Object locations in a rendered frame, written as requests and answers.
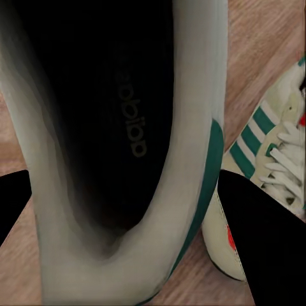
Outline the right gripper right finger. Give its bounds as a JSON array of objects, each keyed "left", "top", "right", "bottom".
[{"left": 217, "top": 170, "right": 306, "bottom": 306}]

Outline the gym shoe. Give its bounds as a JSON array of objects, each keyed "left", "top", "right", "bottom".
[
  {"left": 201, "top": 55, "right": 306, "bottom": 281},
  {"left": 0, "top": 0, "right": 228, "bottom": 306}
]

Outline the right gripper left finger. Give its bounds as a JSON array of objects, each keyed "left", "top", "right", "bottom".
[{"left": 0, "top": 170, "right": 32, "bottom": 246}]

